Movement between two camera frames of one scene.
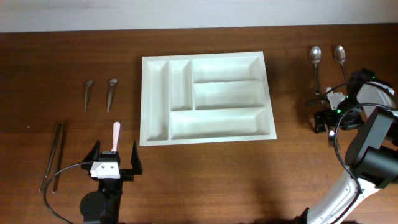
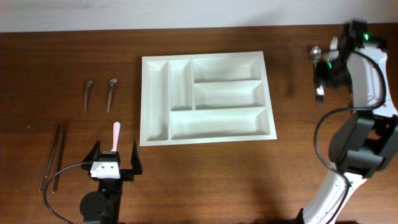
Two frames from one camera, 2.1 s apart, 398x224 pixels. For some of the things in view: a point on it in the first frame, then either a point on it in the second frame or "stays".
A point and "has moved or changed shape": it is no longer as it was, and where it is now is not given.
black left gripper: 135,162 stays
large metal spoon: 315,56 stays
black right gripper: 329,121 to 320,77
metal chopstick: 59,155 stays
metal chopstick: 51,157 stays
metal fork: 331,137 has moved or changed shape
